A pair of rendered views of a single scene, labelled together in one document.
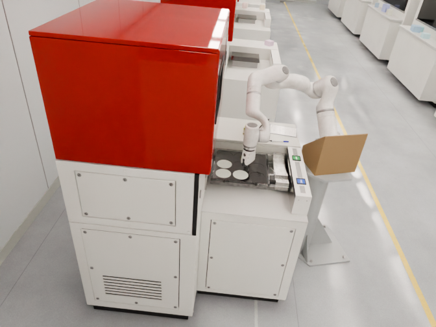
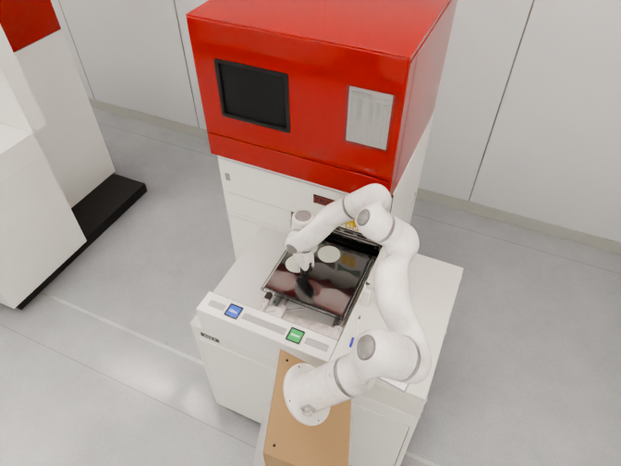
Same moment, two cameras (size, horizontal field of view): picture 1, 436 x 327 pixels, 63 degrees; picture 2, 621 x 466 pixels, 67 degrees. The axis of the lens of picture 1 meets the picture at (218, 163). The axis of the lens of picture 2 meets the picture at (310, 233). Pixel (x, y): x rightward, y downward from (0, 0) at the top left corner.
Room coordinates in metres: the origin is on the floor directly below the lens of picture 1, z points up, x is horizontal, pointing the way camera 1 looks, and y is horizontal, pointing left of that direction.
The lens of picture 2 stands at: (2.40, -1.35, 2.45)
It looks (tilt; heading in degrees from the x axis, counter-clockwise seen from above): 46 degrees down; 112
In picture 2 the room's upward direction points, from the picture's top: straight up
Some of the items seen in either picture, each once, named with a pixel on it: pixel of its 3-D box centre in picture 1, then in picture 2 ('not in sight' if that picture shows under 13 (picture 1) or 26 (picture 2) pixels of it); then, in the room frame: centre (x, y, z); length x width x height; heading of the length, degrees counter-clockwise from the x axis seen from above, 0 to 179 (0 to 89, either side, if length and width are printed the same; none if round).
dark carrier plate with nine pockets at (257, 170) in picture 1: (240, 165); (319, 271); (1.95, -0.15, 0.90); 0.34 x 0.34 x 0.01; 88
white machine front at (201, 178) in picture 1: (205, 163); (300, 205); (1.76, 0.08, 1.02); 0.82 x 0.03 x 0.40; 178
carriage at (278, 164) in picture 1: (279, 172); (297, 325); (1.96, -0.42, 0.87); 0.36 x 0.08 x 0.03; 178
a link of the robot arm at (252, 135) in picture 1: (252, 134); (302, 228); (1.89, -0.19, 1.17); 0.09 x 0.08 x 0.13; 90
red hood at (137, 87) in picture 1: (150, 77); (330, 71); (1.77, 0.39, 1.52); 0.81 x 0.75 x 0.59; 178
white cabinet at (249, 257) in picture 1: (248, 214); (324, 357); (2.03, -0.26, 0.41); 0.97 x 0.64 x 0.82; 178
